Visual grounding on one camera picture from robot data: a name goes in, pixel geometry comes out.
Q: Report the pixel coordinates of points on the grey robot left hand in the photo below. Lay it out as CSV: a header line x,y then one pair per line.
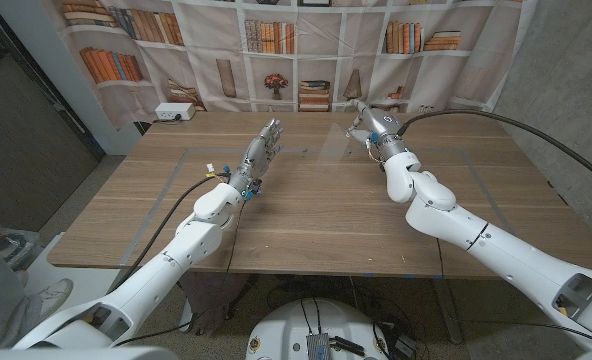
x,y
258,155

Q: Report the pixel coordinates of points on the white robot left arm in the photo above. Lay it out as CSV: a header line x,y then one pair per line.
x,y
196,240

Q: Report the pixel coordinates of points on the white power strip box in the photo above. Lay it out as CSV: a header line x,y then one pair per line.
x,y
173,111

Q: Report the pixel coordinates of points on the silver electronics module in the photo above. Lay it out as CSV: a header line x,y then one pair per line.
x,y
318,347

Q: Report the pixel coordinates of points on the white table foot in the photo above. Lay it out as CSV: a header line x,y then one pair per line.
x,y
187,317

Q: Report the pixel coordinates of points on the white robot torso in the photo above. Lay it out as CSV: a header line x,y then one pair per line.
x,y
286,325

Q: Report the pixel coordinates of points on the black antenna bar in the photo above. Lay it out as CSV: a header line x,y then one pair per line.
x,y
346,346

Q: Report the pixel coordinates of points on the clear plastic bag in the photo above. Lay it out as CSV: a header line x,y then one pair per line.
x,y
16,247

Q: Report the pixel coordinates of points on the brown cloth under table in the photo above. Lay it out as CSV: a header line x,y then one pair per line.
x,y
213,300

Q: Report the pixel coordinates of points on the printed bookshelf backdrop cloth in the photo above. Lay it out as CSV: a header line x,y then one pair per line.
x,y
216,30

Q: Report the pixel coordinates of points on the clear plastic screen protector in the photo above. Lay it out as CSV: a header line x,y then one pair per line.
x,y
338,145

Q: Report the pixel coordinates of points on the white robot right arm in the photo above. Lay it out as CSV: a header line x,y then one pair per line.
x,y
501,250

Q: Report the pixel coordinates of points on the person in grey clothes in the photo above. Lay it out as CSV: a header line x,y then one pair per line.
x,y
1,300

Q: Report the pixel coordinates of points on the grey metal table leg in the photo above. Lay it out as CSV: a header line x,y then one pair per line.
x,y
446,310

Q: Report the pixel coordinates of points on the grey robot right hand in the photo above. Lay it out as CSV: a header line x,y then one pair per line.
x,y
383,130

